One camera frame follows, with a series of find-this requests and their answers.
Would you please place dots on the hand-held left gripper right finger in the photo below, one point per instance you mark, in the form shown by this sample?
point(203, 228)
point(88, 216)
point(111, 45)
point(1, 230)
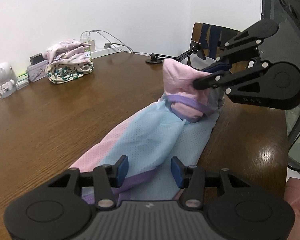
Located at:
point(177, 172)

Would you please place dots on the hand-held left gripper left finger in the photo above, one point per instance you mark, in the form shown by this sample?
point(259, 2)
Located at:
point(121, 171)

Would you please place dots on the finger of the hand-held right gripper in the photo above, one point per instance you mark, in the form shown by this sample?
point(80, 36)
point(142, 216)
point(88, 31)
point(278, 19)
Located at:
point(205, 82)
point(218, 67)

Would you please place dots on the pink and blue tank top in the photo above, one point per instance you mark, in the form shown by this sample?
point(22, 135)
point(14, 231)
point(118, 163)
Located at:
point(150, 140)

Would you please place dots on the dark cloth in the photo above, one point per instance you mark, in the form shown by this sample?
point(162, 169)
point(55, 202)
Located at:
point(205, 37)
point(215, 40)

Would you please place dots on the wooden chair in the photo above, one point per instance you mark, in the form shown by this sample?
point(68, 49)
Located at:
point(196, 33)

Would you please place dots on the black monitor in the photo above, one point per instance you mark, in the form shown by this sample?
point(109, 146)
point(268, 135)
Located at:
point(290, 0)

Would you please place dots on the grey plug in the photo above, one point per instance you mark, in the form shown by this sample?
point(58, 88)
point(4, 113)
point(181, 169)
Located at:
point(108, 45)

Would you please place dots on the white charger plug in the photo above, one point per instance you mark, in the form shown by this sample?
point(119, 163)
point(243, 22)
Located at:
point(90, 45)

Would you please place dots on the person's leg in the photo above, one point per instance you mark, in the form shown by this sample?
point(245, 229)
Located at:
point(298, 205)

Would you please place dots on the grey tin box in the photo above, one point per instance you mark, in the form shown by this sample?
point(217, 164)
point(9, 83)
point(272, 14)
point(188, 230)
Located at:
point(37, 71)

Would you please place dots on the folded purple floral cloth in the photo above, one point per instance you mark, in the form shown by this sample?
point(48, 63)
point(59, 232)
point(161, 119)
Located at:
point(65, 52)

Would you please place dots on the small green white box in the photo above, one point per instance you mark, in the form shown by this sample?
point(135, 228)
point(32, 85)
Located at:
point(22, 80)

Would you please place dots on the small black box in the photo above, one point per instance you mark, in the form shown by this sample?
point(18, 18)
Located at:
point(36, 58)

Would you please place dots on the white robot-shaped speaker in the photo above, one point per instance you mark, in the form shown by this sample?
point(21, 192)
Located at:
point(3, 73)

